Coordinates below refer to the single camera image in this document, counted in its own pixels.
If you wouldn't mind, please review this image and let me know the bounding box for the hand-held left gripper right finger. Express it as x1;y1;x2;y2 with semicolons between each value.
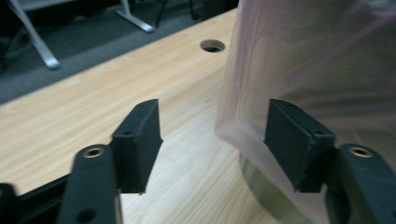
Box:
263;98;337;193

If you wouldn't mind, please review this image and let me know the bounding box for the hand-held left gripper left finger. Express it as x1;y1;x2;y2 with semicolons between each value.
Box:
111;98;163;194

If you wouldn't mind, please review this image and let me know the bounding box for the pink plastic trash bag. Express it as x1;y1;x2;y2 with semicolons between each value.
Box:
214;0;396;224

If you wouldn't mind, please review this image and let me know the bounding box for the black tripod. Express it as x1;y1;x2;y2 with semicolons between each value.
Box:
153;0;204;29

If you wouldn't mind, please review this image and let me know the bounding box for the white metal stand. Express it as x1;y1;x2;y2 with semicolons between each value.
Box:
7;0;155;70

